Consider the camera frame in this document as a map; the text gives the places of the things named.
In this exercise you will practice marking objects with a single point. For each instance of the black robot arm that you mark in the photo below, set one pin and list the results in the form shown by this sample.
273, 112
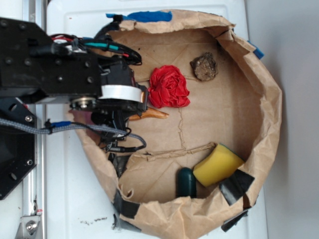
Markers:
90, 74

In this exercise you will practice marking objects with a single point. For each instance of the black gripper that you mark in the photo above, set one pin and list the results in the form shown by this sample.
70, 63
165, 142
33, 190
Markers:
120, 97

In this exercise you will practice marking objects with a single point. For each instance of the yellow sponge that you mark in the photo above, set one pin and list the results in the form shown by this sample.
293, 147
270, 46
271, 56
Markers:
220, 164

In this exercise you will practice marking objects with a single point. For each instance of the red crumpled paper flower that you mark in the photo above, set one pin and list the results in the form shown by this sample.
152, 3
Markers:
168, 88

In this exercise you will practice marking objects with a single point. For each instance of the aluminium extrusion rail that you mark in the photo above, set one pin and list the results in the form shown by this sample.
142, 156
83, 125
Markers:
34, 185

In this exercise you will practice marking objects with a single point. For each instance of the brown rock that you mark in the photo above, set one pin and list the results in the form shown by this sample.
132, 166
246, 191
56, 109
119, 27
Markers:
204, 67

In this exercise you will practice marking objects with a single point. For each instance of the dark green oval object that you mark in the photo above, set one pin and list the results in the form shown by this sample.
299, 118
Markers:
186, 183

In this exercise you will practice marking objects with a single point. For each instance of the brown paper bag tray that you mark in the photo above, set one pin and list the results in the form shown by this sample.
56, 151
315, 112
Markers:
240, 108

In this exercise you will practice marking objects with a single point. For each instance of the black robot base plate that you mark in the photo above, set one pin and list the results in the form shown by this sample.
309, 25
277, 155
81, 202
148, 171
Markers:
17, 147

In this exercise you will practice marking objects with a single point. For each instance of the metal corner bracket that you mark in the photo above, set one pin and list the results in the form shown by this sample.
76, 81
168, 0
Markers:
30, 227

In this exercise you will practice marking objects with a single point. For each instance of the white plastic board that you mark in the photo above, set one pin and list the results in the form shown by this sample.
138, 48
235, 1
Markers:
76, 205

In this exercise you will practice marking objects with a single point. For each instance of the orange conch shell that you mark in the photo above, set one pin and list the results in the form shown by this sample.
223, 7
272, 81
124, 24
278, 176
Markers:
150, 113

